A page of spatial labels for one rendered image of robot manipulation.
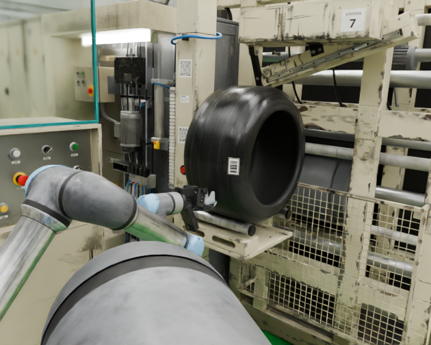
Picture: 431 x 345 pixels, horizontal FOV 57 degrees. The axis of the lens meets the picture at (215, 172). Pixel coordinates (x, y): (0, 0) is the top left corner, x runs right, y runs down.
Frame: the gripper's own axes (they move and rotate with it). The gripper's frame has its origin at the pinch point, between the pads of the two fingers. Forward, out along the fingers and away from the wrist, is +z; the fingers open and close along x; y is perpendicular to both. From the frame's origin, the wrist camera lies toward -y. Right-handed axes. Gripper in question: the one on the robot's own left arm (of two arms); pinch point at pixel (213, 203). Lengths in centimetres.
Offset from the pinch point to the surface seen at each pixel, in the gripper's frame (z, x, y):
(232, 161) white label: -3.8, -9.5, 17.4
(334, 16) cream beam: 34, -22, 76
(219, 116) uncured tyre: -1.6, 0.4, 32.6
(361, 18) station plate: 34, -33, 74
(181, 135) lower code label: 13.6, 33.7, 22.8
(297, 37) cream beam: 34, -7, 69
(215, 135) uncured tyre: -4.3, -0.6, 25.8
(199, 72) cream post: 12, 26, 50
